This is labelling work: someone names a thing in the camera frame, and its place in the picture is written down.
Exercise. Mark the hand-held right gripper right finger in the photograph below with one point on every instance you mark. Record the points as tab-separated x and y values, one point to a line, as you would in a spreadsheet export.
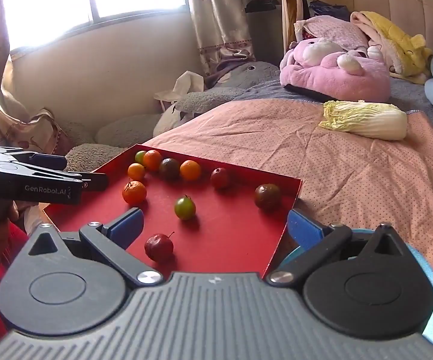
300	228

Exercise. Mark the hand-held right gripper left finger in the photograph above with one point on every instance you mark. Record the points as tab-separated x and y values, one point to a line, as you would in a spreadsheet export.
132	223

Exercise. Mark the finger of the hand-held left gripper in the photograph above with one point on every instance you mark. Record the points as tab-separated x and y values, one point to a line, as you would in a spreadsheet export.
51	162
95	182

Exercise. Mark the orange mandarin with stem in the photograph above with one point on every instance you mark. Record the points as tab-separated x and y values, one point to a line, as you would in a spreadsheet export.
134	192

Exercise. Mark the small red apple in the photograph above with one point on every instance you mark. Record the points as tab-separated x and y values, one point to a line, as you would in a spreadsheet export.
159	246
220	178

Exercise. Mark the small orange mandarin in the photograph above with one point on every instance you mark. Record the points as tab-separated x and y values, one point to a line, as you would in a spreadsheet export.
136	171

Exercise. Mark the dark brown tomato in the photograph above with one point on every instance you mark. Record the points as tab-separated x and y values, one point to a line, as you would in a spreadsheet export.
169	168
267	196

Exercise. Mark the green tomato with stem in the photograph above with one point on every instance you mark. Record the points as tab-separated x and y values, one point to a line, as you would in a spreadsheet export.
184	207

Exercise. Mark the reddish orange mandarin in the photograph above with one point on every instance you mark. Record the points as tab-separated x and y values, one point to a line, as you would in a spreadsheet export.
152	159

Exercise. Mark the red tray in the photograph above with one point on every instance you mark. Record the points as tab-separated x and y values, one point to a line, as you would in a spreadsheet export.
216	228

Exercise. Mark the grey fuzzy cushion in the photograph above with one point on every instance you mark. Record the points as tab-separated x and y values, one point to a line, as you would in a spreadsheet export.
126	131
89	155

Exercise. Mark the pink dotted bedspread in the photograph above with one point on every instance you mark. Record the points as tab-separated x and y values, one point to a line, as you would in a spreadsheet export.
276	138

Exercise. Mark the napa cabbage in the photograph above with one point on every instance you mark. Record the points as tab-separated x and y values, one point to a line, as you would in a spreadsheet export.
374	123

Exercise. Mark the white tote bag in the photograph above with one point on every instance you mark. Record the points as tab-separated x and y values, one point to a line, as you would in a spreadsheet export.
188	84

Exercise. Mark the pink plush toy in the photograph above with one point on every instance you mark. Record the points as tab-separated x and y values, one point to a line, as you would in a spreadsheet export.
336	78

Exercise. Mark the grey plush toy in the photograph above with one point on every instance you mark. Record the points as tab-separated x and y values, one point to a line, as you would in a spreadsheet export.
239	78

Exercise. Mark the grey cabinet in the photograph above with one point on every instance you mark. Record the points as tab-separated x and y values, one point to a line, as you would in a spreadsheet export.
261	37

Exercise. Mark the pink patterned pillow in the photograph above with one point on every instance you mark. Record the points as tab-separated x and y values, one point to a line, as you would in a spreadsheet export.
336	30

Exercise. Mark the yellow plush blanket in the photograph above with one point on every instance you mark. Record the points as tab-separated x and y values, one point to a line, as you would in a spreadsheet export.
396	41

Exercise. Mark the dark blue bag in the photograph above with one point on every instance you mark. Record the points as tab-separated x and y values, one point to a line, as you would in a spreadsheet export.
329	9

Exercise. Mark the black box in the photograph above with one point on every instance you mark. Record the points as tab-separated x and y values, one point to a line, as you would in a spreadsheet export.
261	5

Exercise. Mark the beige padded headboard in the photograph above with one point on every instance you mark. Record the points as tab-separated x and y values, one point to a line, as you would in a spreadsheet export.
407	7

